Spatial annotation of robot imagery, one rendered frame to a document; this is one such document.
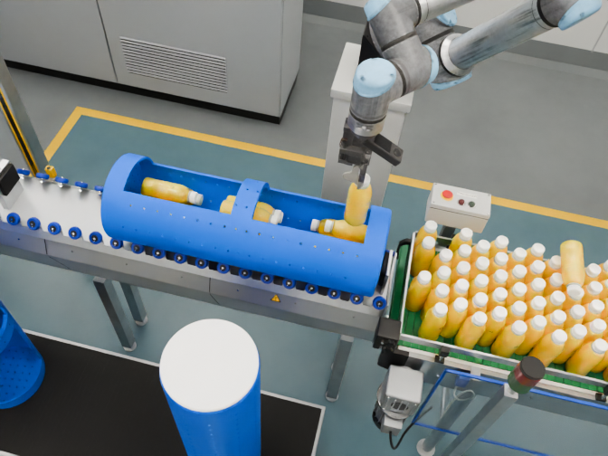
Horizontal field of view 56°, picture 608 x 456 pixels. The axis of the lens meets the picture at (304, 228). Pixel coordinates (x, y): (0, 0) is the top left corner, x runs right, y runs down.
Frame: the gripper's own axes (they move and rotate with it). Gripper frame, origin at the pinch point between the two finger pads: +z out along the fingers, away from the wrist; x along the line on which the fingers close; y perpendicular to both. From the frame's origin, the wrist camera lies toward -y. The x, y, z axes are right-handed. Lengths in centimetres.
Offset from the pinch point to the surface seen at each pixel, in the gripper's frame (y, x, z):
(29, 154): 135, -29, 60
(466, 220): -37, -24, 36
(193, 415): 31, 61, 41
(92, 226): 89, 5, 48
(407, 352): -25, 22, 51
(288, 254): 17.0, 12.8, 25.2
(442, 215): -29, -24, 37
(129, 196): 68, 8, 20
